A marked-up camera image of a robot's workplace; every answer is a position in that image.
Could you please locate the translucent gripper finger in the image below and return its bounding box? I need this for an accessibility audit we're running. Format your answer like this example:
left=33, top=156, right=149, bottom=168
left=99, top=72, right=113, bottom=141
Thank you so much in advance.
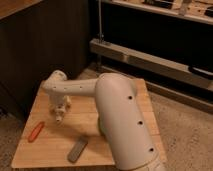
left=65, top=96, right=71, bottom=110
left=50, top=103, right=56, bottom=114

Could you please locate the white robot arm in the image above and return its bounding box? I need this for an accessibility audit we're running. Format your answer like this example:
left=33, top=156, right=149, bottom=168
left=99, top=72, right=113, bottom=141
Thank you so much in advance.
left=43, top=70, right=166, bottom=171

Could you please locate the grey rectangular block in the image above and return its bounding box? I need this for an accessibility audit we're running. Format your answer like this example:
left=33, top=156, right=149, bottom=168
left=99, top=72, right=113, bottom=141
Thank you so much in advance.
left=67, top=136, right=88, bottom=163

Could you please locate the dark wooden cabinet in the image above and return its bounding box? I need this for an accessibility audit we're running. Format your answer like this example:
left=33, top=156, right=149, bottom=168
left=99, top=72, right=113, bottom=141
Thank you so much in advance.
left=0, top=0, right=90, bottom=118

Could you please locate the metal shelf rack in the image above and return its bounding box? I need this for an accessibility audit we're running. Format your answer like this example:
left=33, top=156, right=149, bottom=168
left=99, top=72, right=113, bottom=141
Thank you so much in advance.
left=89, top=0, right=213, bottom=114

